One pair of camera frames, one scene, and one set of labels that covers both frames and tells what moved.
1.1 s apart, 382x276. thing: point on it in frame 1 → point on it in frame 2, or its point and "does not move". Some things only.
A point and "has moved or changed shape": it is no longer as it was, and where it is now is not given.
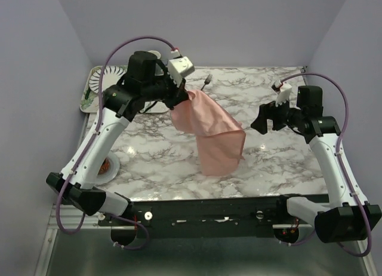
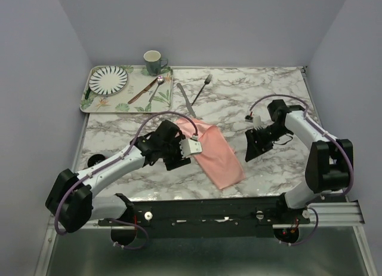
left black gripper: x=181 y=95 → x=171 y=163
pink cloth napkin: x=219 y=138 has moved or changed shape
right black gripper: x=268 y=111 → x=254 y=150
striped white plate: x=111 y=75 does not move
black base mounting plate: x=228 y=218 does not move
